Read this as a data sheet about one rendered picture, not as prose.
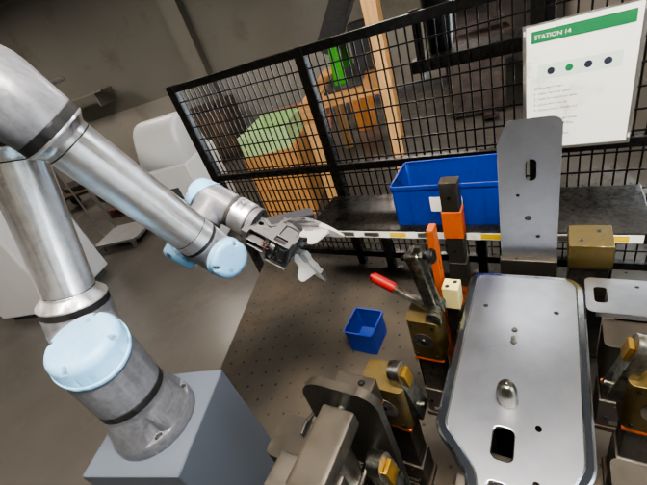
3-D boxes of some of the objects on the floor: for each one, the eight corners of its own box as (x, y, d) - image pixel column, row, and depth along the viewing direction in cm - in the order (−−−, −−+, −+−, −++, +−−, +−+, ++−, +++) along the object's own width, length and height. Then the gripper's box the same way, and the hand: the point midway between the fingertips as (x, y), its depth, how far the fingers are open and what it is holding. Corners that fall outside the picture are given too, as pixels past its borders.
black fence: (764, 460, 120) (1260, -244, 39) (287, 350, 223) (149, 93, 142) (750, 421, 130) (1124, -213, 48) (297, 333, 232) (174, 83, 151)
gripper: (237, 264, 84) (312, 305, 81) (242, 199, 69) (333, 248, 66) (257, 241, 89) (328, 279, 86) (266, 178, 75) (351, 221, 72)
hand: (337, 258), depth 78 cm, fingers open, 14 cm apart
